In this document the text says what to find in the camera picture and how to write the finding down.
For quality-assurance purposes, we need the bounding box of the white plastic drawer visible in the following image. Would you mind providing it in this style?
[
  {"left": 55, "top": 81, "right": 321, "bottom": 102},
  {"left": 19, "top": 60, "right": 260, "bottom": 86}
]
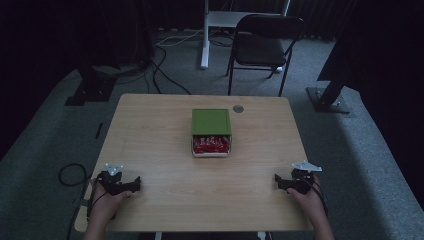
[{"left": 190, "top": 134, "right": 233, "bottom": 159}]

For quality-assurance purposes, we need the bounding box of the white floor cable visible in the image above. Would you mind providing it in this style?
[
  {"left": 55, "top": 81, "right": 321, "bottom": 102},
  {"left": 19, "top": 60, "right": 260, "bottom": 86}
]
[{"left": 155, "top": 29, "right": 205, "bottom": 48}]

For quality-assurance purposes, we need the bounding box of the person's left hand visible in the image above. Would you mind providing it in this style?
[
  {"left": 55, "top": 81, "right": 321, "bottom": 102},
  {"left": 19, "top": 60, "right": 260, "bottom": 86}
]
[{"left": 89, "top": 179, "right": 133, "bottom": 222}]

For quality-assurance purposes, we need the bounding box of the black stand with base plate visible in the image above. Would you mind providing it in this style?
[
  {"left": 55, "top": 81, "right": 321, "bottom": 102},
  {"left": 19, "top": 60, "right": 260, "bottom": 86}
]
[
  {"left": 305, "top": 59, "right": 355, "bottom": 115},
  {"left": 64, "top": 59, "right": 118, "bottom": 108}
]

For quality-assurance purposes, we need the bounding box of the black floor cable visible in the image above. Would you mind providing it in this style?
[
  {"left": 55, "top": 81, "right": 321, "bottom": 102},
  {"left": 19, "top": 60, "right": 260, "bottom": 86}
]
[{"left": 150, "top": 45, "right": 193, "bottom": 96}]

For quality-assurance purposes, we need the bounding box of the green box lid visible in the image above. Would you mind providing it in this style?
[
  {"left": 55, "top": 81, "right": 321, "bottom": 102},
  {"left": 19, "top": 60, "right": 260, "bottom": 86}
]
[{"left": 190, "top": 108, "right": 233, "bottom": 137}]

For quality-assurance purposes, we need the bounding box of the person's right hand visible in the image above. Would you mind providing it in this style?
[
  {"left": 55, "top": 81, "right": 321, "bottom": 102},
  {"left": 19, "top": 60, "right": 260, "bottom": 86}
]
[{"left": 286, "top": 175, "right": 327, "bottom": 218}]

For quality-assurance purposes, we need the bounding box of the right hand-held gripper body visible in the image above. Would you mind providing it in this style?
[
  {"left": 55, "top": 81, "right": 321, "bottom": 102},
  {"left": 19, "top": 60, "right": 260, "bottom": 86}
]
[{"left": 288, "top": 160, "right": 323, "bottom": 195}]

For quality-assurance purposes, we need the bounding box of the black folding chair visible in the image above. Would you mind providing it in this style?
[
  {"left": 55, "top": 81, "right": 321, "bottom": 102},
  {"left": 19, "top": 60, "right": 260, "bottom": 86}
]
[{"left": 225, "top": 13, "right": 306, "bottom": 98}]

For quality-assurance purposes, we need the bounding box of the pile of red coffee packets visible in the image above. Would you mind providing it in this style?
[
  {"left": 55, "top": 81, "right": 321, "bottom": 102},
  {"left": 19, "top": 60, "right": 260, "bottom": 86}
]
[{"left": 192, "top": 135, "right": 232, "bottom": 155}]

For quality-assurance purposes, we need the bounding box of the black looped gripper cable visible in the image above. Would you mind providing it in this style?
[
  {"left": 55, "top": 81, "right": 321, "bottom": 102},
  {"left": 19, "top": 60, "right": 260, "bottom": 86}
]
[{"left": 57, "top": 162, "right": 101, "bottom": 240}]

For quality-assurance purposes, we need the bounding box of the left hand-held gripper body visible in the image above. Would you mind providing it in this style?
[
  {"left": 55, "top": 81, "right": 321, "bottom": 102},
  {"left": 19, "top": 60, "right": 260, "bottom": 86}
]
[{"left": 97, "top": 162, "right": 134, "bottom": 196}]

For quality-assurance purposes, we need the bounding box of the white desk frame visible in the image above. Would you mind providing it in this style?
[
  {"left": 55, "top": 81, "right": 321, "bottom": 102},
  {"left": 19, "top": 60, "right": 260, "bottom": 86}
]
[{"left": 199, "top": 0, "right": 292, "bottom": 70}]

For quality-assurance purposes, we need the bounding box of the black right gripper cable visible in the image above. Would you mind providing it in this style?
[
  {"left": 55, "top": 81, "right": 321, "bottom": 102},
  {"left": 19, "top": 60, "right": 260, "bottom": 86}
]
[{"left": 305, "top": 178, "right": 330, "bottom": 216}]

